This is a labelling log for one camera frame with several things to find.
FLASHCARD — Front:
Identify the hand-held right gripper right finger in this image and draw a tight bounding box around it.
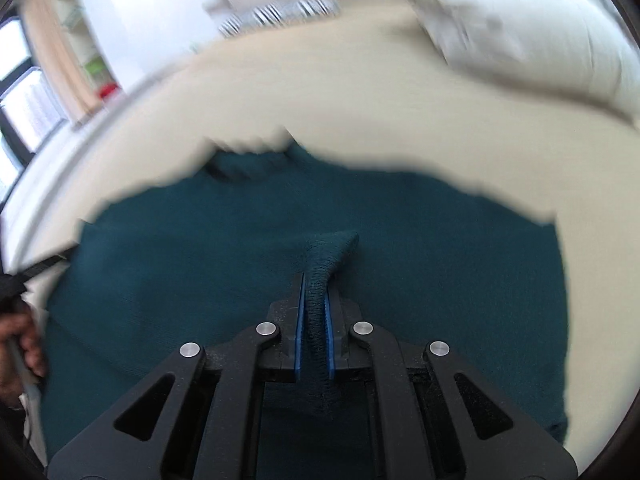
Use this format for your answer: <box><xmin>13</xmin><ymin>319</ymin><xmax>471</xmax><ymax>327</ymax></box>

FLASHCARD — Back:
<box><xmin>324</xmin><ymin>292</ymin><xmax>578</xmax><ymax>480</ymax></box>

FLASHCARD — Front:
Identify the beige curtain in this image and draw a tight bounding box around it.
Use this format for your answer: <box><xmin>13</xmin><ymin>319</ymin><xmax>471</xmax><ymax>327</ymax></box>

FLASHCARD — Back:
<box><xmin>22</xmin><ymin>0</ymin><xmax>98</xmax><ymax>121</ymax></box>

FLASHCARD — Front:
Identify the zebra print pillow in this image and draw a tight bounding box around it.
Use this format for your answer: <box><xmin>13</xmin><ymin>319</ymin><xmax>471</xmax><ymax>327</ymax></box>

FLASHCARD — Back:
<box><xmin>217</xmin><ymin>0</ymin><xmax>342</xmax><ymax>37</ymax></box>

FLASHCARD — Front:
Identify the person's left hand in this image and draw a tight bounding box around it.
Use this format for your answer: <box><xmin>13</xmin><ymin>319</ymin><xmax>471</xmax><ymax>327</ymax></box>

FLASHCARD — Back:
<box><xmin>0</xmin><ymin>305</ymin><xmax>48</xmax><ymax>408</ymax></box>

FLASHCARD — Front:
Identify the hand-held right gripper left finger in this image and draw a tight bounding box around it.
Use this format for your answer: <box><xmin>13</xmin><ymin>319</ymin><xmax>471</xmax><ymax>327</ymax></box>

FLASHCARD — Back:
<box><xmin>47</xmin><ymin>272</ymin><xmax>306</xmax><ymax>480</ymax></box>

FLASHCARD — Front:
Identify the bed with beige sheet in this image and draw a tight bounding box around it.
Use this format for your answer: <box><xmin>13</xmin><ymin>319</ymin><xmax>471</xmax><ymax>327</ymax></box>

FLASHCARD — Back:
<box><xmin>0</xmin><ymin>0</ymin><xmax>640</xmax><ymax>480</ymax></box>

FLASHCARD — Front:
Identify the dark teal knit sweater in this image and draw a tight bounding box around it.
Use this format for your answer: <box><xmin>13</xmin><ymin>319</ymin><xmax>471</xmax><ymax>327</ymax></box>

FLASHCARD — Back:
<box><xmin>40</xmin><ymin>142</ymin><xmax>568</xmax><ymax>480</ymax></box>

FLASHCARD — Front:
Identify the window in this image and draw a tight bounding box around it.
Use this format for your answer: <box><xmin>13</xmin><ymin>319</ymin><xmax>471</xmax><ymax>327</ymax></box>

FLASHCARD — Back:
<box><xmin>0</xmin><ymin>17</ymin><xmax>68</xmax><ymax>201</ymax></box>

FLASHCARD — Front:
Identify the white wall shelf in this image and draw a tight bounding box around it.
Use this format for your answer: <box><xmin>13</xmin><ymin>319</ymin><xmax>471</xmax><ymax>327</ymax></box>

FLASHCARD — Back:
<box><xmin>50</xmin><ymin>0</ymin><xmax>121</xmax><ymax>106</ymax></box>

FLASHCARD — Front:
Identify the white folded duvet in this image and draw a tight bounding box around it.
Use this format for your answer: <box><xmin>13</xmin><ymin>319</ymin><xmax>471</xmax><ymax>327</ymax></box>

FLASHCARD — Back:
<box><xmin>382</xmin><ymin>0</ymin><xmax>636</xmax><ymax>116</ymax></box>

